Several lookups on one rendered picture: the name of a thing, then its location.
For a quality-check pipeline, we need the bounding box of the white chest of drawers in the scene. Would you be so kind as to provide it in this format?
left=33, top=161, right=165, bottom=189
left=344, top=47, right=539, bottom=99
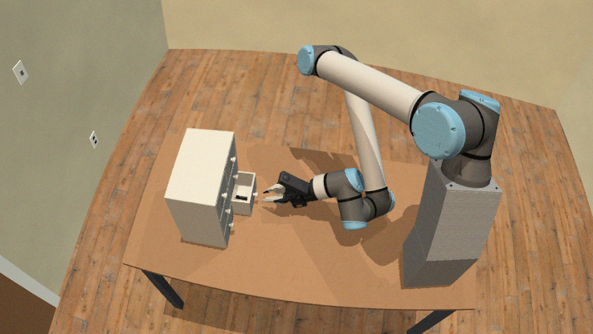
left=164, top=128, right=235, bottom=248

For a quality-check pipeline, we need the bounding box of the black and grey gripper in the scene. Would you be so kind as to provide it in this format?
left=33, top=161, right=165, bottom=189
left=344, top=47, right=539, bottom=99
left=261, top=179, right=319, bottom=208

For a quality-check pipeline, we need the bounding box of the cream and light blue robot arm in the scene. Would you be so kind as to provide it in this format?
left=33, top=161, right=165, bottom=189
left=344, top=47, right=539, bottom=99
left=297, top=45, right=501, bottom=230

